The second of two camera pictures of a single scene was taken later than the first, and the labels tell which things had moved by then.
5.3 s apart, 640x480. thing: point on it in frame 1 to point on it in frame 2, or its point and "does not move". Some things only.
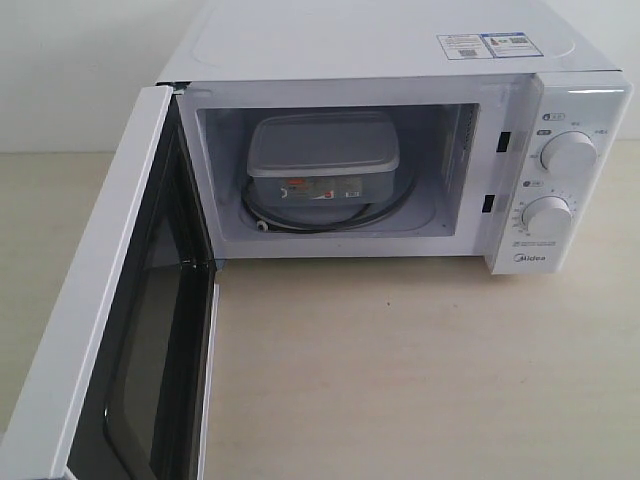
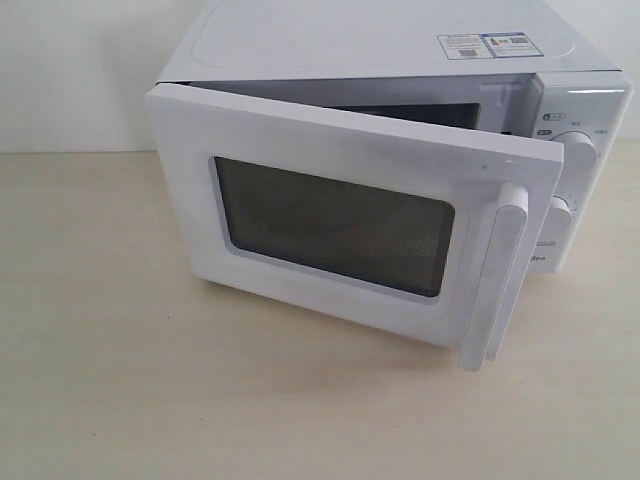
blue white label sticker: x=487 y=45 does not move
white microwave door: x=132 y=397 to x=425 y=229
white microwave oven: x=406 y=131 does not move
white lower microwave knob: x=548 y=216 does not move
